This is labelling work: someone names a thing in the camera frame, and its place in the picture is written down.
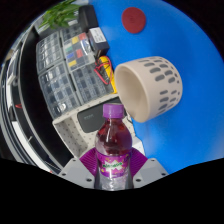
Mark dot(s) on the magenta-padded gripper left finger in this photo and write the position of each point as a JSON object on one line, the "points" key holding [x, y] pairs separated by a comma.
{"points": [[76, 171]]}

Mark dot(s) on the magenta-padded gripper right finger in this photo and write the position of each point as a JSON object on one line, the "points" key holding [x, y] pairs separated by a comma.
{"points": [[151, 170]]}

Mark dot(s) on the clear purple-capped drink bottle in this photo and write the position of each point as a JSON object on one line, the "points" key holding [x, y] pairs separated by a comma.
{"points": [[113, 146]]}

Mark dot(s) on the black rectangular case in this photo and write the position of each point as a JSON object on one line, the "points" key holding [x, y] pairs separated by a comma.
{"points": [[88, 121]]}

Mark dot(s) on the dark grey shelf unit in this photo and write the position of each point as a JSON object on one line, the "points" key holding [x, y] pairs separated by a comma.
{"points": [[30, 110]]}

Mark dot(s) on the beige mug with grey dashes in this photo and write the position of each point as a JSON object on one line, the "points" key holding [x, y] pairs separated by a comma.
{"points": [[156, 90]]}

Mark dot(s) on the yellow multimeter with red leads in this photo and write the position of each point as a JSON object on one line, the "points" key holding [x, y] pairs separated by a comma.
{"points": [[106, 70]]}

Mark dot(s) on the clear organizer with coloured parts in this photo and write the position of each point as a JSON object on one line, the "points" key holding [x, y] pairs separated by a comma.
{"points": [[78, 51]]}

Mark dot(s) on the small black box white label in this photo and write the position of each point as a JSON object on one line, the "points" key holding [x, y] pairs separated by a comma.
{"points": [[98, 41]]}

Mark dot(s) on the flat round red coaster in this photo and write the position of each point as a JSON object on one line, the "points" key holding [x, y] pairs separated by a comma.
{"points": [[133, 20]]}

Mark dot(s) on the flat black box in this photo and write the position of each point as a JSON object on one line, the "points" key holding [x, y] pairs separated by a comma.
{"points": [[88, 16]]}

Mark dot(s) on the green leafy potted plant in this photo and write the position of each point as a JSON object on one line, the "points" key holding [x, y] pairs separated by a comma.
{"points": [[60, 15]]}

